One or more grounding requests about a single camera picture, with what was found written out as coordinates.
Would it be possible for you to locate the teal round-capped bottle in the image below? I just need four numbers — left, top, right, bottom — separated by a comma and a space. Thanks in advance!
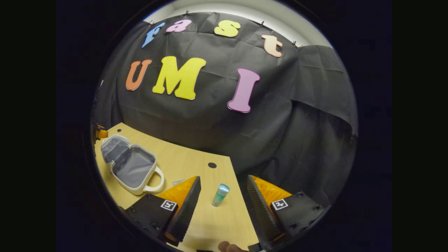
211, 183, 231, 207

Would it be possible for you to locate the black backdrop cloth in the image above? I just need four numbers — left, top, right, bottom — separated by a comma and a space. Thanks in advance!
92, 12, 358, 208

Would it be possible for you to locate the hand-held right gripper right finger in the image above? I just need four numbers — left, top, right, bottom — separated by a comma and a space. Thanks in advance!
247, 175, 331, 250

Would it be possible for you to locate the white suitcase with grey lining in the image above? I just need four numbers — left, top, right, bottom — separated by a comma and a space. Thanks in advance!
100, 134, 165, 196

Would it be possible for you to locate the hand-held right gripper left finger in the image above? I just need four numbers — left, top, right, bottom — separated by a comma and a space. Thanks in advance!
125, 176, 202, 247

